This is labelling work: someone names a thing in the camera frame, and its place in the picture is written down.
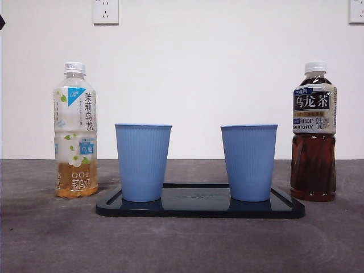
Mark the dark oolong tea bottle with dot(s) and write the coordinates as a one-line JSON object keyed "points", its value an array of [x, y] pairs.
{"points": [[312, 165]]}

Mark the blue ribbed plastic cup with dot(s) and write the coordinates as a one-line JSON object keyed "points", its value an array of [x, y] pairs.
{"points": [[250, 165], [142, 165]]}

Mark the dark glossy rectangular tray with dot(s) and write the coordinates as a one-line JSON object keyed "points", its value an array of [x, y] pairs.
{"points": [[196, 209]]}

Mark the pale jasmine oolong tea bottle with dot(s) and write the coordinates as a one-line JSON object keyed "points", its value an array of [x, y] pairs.
{"points": [[75, 128]]}

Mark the white wall socket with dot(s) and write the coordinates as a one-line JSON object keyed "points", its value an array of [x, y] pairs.
{"points": [[357, 12], [105, 12]]}

